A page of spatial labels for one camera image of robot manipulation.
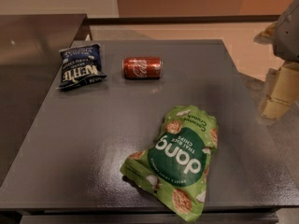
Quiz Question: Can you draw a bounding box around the green dang rice chips bag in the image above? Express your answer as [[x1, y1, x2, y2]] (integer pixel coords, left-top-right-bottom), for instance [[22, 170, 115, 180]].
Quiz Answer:
[[121, 105, 219, 222]]

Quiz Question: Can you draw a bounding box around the blue kettle chips bag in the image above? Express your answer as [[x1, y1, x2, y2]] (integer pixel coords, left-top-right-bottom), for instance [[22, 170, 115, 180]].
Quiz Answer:
[[59, 44, 107, 91]]

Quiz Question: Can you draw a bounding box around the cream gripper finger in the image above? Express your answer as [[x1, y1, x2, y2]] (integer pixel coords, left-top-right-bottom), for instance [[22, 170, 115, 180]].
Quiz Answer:
[[260, 62, 299, 119]]

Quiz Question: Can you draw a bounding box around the dark grey side counter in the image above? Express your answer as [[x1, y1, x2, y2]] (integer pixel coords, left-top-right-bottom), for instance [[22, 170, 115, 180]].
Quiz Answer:
[[0, 14, 92, 185]]

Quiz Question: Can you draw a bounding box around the red coke can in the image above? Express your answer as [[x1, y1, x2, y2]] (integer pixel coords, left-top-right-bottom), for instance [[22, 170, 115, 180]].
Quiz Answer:
[[122, 57, 163, 79]]

